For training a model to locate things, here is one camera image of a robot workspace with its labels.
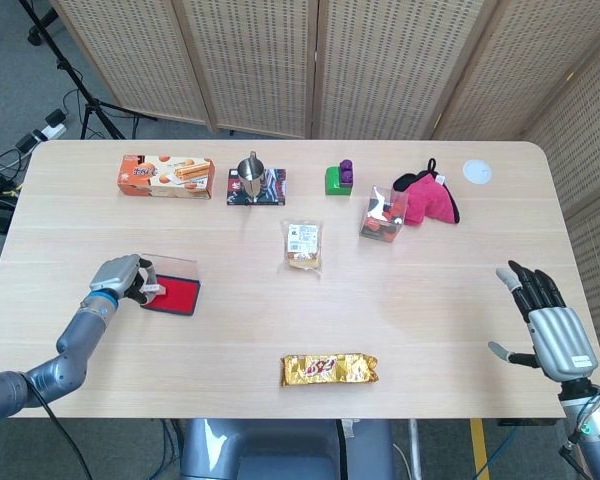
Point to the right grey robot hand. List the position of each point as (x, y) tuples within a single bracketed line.
[(560, 340)]

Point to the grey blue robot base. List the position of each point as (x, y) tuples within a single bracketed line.
[(290, 455)]

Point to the stainless steel cup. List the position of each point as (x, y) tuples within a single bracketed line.
[(250, 180)]

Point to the purple toy block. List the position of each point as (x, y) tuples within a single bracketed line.
[(347, 171)]

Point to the red white stamp block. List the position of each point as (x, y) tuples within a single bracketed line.
[(152, 289)]

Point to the white round table grommet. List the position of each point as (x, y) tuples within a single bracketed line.
[(477, 171)]

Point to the white power strip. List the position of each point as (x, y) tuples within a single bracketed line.
[(45, 132)]

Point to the bread in clear wrapper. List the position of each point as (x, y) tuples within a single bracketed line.
[(303, 242)]

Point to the clear box with orange contents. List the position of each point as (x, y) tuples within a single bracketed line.
[(382, 215)]

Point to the pink oven mitt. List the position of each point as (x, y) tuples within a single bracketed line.
[(430, 200)]

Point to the red ink pad clear lid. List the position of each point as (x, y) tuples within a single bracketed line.
[(180, 295)]

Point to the green toy block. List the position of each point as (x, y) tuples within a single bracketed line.
[(333, 181)]

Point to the gold foil biscuit pack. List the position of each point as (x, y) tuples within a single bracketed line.
[(330, 370)]

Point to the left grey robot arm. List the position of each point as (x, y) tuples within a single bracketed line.
[(70, 350)]

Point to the orange egg roll box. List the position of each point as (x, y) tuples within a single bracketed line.
[(165, 176)]

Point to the black tripod stand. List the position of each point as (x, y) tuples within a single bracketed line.
[(92, 107)]

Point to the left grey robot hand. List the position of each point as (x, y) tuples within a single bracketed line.
[(115, 277)]

